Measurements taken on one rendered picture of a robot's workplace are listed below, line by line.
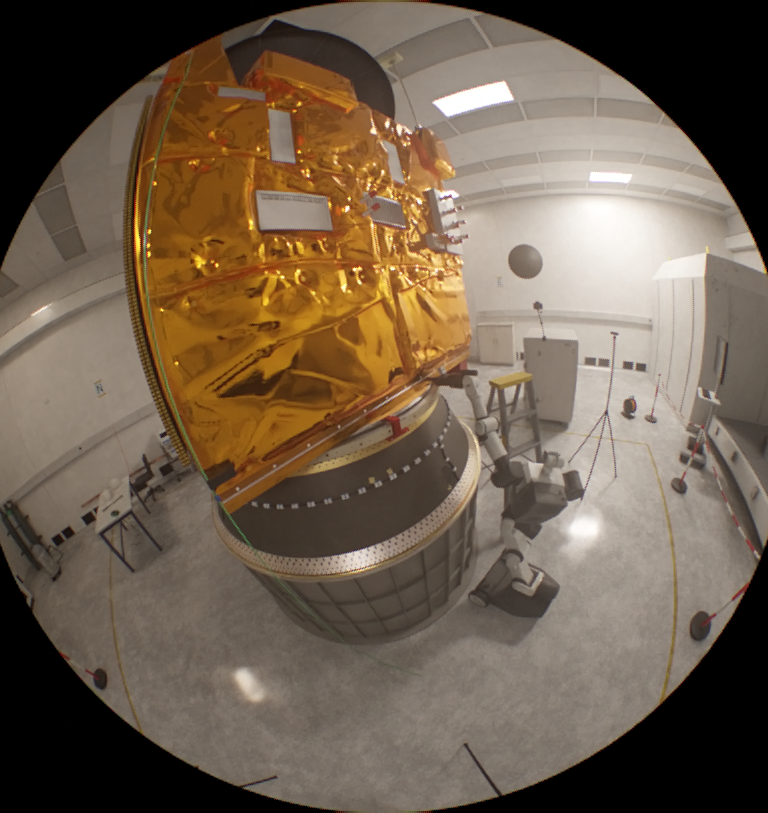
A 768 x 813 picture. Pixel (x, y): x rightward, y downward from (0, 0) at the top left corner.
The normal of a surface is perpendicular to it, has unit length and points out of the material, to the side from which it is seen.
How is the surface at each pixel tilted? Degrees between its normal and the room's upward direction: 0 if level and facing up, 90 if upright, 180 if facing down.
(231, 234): 93
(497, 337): 90
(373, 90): 137
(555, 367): 90
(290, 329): 83
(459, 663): 0
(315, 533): 62
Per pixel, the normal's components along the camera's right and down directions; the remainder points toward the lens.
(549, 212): -0.61, 0.40
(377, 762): -0.18, -0.91
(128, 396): 0.77, 0.11
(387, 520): 0.30, -0.18
